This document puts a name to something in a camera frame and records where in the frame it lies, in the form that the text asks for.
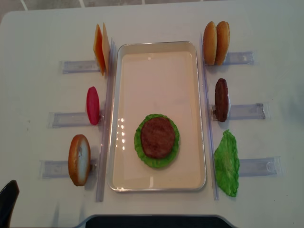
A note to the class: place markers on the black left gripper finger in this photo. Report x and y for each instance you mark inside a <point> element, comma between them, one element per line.
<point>8,198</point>

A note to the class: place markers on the brown meat patty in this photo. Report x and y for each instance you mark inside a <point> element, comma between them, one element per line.
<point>157,137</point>
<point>221,100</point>

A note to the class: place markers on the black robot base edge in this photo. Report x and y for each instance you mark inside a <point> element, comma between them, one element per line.
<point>156,222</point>

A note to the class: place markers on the red tomato slice in holder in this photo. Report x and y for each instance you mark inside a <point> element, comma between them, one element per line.
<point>93,105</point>

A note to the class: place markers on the green lettuce on tray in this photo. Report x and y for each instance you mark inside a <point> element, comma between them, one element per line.
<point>152,162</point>

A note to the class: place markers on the orange cheese slice outer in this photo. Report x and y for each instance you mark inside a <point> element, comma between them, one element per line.
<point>98,50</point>

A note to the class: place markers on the orange cheese slice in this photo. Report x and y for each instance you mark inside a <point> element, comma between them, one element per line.
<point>98,50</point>
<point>106,48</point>

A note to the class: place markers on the orange cheese slice inner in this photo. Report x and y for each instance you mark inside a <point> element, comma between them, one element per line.
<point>106,48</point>

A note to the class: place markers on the green lettuce leaf in holder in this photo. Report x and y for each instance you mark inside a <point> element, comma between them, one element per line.
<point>227,164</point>

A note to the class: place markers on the brown meat patty in holder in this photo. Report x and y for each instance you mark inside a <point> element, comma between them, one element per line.
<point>221,100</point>

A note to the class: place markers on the bun half in left holder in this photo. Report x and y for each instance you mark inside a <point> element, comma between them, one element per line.
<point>79,160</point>

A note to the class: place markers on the clear left front divider strip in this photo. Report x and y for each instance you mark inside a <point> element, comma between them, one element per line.
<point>106,124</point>

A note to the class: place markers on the clear divider strip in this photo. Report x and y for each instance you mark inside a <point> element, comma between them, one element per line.
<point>209,124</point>
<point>106,124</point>

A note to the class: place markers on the white metal tray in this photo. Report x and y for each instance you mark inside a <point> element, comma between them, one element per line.
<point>156,79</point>

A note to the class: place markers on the clear right front divider strip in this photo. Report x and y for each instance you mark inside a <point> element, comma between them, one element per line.
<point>209,124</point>

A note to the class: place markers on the sesame bun front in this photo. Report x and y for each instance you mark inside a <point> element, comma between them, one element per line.
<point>210,43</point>

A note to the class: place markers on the sesame bun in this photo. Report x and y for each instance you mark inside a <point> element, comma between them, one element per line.
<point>210,43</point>
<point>223,40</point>

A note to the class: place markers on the sesame bun rear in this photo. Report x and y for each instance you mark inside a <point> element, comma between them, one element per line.
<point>223,40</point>

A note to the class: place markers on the clear bun pusher rail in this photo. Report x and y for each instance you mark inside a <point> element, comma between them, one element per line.
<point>241,58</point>
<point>53,169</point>

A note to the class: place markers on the clear tomato pusher rail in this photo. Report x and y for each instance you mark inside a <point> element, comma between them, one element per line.
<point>59,120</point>

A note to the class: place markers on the clear cheese pusher rail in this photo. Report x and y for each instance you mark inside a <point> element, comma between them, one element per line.
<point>69,67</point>

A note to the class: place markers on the clear patty pusher rail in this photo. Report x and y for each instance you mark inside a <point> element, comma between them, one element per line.
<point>258,111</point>

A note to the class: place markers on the clear right bun pusher rail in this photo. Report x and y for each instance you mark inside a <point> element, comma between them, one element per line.
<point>241,58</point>

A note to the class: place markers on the clear lettuce pusher rail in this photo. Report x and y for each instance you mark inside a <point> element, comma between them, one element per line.
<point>270,166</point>

